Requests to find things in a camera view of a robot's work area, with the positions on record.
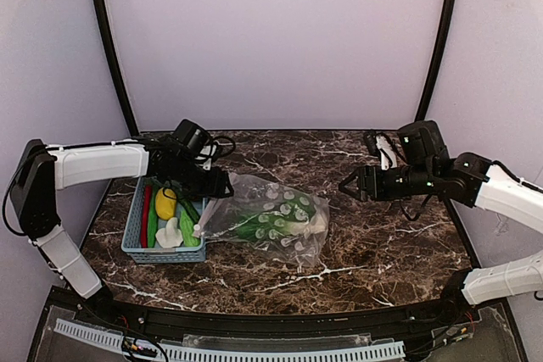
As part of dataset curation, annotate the clear zip top bag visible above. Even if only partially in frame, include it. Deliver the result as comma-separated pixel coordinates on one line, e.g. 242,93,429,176
193,173,330,269

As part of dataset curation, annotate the black frame post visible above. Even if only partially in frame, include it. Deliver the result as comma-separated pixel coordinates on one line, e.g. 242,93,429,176
415,0,456,121
92,0,139,136

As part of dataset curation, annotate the long green pepper toy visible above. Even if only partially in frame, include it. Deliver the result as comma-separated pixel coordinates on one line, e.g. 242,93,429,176
147,186,159,248

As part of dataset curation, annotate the green leafy vegetable toy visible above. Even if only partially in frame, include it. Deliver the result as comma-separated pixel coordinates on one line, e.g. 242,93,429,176
233,191,329,243

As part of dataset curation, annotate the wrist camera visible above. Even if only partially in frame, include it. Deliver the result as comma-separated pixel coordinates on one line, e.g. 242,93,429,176
171,119,236,170
363,130,405,170

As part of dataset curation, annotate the black front rail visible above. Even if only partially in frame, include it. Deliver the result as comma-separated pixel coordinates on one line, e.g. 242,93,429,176
42,272,506,348

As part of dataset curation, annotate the green cucumber toy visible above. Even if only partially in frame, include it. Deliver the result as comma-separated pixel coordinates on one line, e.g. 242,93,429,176
178,198,201,248

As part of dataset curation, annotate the blue plastic basket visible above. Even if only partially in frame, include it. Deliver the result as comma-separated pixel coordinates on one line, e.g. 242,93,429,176
121,178,206,264

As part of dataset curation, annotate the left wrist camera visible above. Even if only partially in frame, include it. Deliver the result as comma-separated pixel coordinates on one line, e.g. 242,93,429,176
171,119,236,170

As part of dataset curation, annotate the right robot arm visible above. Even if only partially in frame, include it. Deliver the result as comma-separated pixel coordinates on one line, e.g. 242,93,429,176
339,120,542,307

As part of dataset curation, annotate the red chili pepper toy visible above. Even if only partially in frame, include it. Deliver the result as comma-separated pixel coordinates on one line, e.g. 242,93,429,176
140,185,152,248

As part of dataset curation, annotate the left black frame post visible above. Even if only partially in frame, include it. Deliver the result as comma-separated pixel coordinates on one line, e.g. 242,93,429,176
92,0,139,136

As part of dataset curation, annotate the white slotted cable duct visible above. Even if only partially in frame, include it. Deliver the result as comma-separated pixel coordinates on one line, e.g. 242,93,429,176
54,318,406,361

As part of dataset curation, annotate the white radish toy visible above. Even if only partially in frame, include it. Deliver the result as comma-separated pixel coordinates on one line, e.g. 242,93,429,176
155,217,183,248

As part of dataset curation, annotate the right black frame post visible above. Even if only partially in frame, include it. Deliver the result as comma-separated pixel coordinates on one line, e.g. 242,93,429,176
415,0,456,121

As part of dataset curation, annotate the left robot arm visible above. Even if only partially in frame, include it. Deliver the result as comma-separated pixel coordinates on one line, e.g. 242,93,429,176
2,120,233,300

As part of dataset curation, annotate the yellow corn toy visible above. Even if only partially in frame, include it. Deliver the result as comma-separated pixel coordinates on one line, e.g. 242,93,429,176
154,187,177,220

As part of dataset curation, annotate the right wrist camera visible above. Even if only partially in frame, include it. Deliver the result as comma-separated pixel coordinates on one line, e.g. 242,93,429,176
363,130,405,170

